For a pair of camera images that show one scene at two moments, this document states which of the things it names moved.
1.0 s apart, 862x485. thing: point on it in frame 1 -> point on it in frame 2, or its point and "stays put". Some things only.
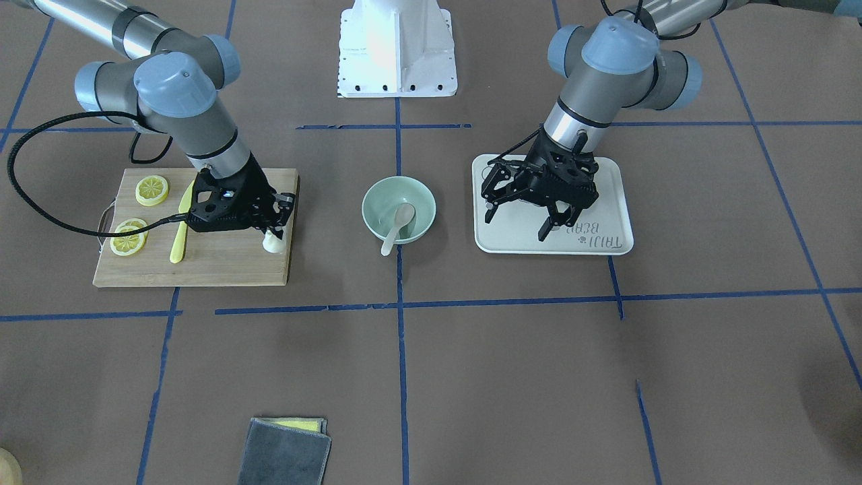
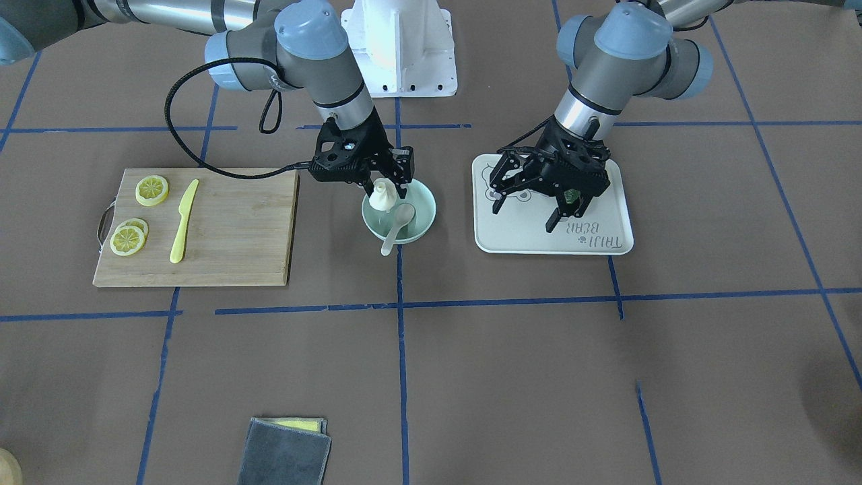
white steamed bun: [273, 244] -> [384, 195]
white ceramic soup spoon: [405, 215] stays put
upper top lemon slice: [126, 245] stays put
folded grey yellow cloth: [285, 451] stays put
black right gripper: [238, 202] -> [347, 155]
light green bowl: [383, 198] stays put
